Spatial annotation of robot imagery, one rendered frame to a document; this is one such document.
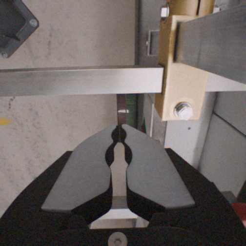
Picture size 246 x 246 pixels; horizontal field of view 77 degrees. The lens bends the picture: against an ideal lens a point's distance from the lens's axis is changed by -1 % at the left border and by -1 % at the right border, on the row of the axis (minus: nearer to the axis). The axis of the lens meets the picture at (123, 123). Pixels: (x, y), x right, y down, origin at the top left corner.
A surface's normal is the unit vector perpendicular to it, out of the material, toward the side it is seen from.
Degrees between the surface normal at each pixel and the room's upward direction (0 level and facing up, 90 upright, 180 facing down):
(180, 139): 0
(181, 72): 0
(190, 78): 0
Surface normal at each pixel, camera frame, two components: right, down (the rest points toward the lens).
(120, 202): -0.02, -0.89
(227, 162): -1.00, 0.03
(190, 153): 0.02, 0.45
